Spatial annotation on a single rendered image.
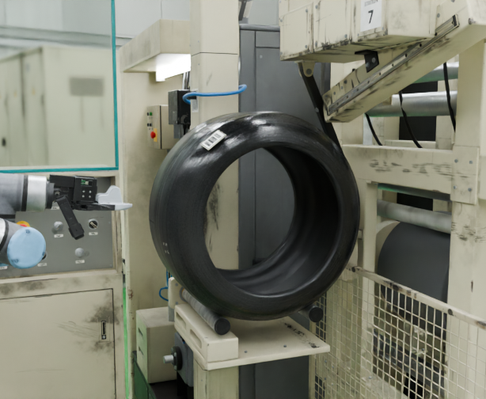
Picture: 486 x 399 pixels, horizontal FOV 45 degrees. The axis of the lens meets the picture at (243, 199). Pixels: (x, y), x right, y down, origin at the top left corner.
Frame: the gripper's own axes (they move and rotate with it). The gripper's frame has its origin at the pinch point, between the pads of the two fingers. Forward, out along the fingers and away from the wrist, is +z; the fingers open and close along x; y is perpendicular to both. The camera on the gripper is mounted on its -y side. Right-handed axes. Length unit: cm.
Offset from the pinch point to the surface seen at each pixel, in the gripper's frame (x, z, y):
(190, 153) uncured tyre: -7.4, 13.4, 16.0
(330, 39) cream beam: -8, 49, 50
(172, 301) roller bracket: 24.7, 21.7, -31.9
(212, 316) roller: -5.2, 24.8, -27.4
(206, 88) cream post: 27, 27, 36
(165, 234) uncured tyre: -7.1, 9.2, -5.4
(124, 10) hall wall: 1011, 146, 249
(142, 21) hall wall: 1021, 183, 236
